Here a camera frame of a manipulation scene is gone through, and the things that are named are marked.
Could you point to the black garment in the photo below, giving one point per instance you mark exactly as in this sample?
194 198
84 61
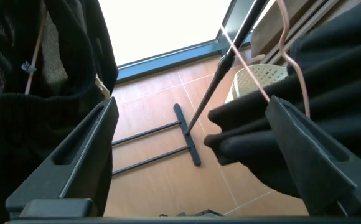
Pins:
339 62
12 118

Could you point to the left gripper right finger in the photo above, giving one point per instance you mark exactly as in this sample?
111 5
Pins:
317 161

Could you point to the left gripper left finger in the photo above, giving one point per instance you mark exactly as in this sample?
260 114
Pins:
74 161

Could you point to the white laundry basket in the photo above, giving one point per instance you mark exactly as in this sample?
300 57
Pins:
261 77

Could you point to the window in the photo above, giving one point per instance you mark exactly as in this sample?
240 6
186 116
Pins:
168 57

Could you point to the pink clothes hanger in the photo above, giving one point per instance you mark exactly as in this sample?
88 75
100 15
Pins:
36 46
244 63

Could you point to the brown curtain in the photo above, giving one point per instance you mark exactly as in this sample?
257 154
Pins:
270 34

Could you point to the black clothes rack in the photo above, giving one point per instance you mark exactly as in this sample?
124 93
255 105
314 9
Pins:
187 133

